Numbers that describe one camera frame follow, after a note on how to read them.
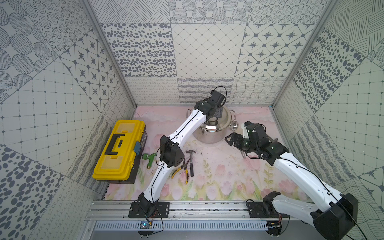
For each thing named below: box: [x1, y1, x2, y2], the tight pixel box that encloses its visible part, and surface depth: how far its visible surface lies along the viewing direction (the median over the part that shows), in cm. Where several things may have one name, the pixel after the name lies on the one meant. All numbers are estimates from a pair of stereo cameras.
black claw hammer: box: [186, 149, 197, 177], surface depth 90 cm
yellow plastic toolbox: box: [92, 119, 148, 184], surface depth 78 cm
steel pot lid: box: [200, 106, 232, 132], surface depth 93 cm
